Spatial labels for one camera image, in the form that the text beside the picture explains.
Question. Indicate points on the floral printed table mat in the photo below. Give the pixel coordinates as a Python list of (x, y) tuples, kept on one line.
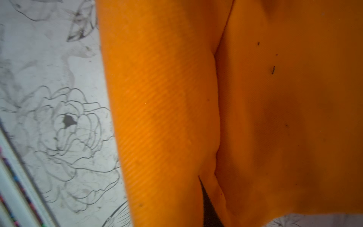
[(55, 110)]

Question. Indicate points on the orange long pants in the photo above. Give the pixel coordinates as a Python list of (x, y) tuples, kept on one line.
[(255, 107)]

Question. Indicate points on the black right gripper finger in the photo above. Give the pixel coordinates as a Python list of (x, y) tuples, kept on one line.
[(210, 212)]

